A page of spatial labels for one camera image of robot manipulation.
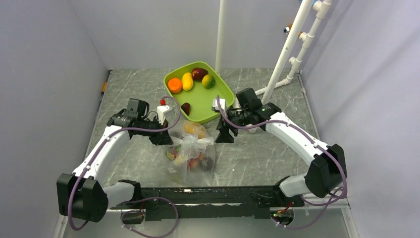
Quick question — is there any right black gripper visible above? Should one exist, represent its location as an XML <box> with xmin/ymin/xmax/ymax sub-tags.
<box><xmin>215</xmin><ymin>108</ymin><xmax>251</xmax><ymax>143</ymax></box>

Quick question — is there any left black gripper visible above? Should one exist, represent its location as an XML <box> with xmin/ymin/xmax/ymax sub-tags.
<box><xmin>135</xmin><ymin>116</ymin><xmax>173</xmax><ymax>146</ymax></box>

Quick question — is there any orange yellow fake mango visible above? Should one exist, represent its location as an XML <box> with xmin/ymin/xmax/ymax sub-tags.
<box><xmin>183</xmin><ymin>121</ymin><xmax>209</xmax><ymax>139</ymax></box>

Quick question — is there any dark purple mangosteen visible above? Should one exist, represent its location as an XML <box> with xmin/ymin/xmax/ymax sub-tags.
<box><xmin>200</xmin><ymin>157</ymin><xmax>213</xmax><ymax>172</ymax></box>

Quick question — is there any clear plastic bag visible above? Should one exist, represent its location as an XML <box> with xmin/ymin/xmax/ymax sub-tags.
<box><xmin>164</xmin><ymin>120</ymin><xmax>215</xmax><ymax>187</ymax></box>

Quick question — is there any red grape bunch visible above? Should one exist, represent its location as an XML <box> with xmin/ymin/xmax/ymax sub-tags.
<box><xmin>187</xmin><ymin>153</ymin><xmax>204</xmax><ymax>171</ymax></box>

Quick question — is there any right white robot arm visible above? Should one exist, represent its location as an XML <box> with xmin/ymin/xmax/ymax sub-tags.
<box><xmin>212</xmin><ymin>88</ymin><xmax>348</xmax><ymax>206</ymax></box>

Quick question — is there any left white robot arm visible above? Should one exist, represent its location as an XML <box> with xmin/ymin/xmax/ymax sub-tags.
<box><xmin>56</xmin><ymin>98</ymin><xmax>174</xmax><ymax>223</ymax></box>

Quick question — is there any orange fake fruit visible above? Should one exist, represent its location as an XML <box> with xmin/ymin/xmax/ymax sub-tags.
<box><xmin>167</xmin><ymin>78</ymin><xmax>183</xmax><ymax>94</ymax></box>

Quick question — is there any green yellow fake mango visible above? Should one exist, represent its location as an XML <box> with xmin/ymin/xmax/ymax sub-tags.
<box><xmin>202</xmin><ymin>74</ymin><xmax>215</xmax><ymax>89</ymax></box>

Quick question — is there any small dark red fig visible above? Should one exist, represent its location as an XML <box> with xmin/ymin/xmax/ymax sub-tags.
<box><xmin>181</xmin><ymin>103</ymin><xmax>191</xmax><ymax>116</ymax></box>

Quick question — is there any green plastic tray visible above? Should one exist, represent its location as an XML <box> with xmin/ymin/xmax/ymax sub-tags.
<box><xmin>163</xmin><ymin>61</ymin><xmax>235</xmax><ymax>124</ymax></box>

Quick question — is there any dark red apple back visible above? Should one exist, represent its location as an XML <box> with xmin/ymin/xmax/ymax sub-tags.
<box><xmin>192</xmin><ymin>67</ymin><xmax>208</xmax><ymax>82</ymax></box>

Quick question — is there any orange hook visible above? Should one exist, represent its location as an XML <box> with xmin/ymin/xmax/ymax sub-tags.
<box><xmin>283</xmin><ymin>23</ymin><xmax>302</xmax><ymax>37</ymax></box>

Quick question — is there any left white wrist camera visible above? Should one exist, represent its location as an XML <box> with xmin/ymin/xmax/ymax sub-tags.
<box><xmin>156</xmin><ymin>105</ymin><xmax>174</xmax><ymax>125</ymax></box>

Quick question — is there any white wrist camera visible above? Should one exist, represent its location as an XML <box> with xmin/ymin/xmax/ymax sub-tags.
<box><xmin>211</xmin><ymin>98</ymin><xmax>227</xmax><ymax>113</ymax></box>
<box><xmin>156</xmin><ymin>105</ymin><xmax>174</xmax><ymax>125</ymax></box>

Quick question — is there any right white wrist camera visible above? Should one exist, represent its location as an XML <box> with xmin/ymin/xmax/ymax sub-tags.
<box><xmin>211</xmin><ymin>98</ymin><xmax>227</xmax><ymax>113</ymax></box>

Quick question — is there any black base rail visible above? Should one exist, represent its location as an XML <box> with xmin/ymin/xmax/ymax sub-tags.
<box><xmin>109</xmin><ymin>185</ymin><xmax>306</xmax><ymax>221</ymax></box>

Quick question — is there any orange handled tool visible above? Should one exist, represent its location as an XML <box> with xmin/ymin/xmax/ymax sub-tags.
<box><xmin>101</xmin><ymin>82</ymin><xmax>107</xmax><ymax>95</ymax></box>

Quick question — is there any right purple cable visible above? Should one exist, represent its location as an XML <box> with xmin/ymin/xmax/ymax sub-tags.
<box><xmin>215</xmin><ymin>95</ymin><xmax>348</xmax><ymax>230</ymax></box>

